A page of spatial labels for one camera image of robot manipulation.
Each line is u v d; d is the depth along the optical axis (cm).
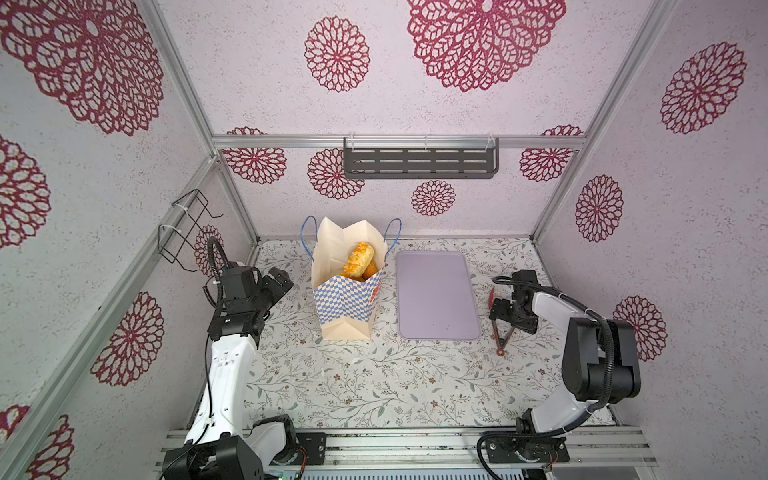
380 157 94
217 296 57
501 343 90
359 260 89
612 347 48
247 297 58
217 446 39
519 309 78
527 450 69
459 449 76
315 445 74
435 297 101
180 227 76
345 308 84
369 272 90
